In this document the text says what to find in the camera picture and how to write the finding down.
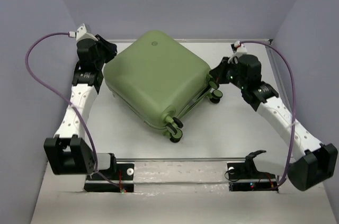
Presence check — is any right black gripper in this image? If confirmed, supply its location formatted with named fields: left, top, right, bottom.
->
left=208, top=57, right=247, bottom=89

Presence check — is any green hard-shell suitcase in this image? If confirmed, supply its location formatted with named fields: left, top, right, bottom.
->
left=103, top=30, right=223, bottom=143

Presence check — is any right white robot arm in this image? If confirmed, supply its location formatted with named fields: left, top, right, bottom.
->
left=209, top=55, right=338, bottom=191

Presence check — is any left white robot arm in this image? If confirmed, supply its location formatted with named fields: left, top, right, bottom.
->
left=43, top=34, right=117, bottom=179

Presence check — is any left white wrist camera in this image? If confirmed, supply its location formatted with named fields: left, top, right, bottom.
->
left=75, top=23, right=95, bottom=42

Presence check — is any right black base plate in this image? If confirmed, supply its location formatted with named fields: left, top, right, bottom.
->
left=224, top=150, right=279, bottom=192

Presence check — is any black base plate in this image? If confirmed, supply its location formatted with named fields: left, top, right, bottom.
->
left=83, top=162, right=135, bottom=193
left=224, top=150, right=279, bottom=192

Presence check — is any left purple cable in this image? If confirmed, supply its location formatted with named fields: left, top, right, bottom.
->
left=25, top=32, right=125, bottom=192

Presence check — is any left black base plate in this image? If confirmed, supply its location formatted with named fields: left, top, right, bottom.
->
left=83, top=162, right=135, bottom=193

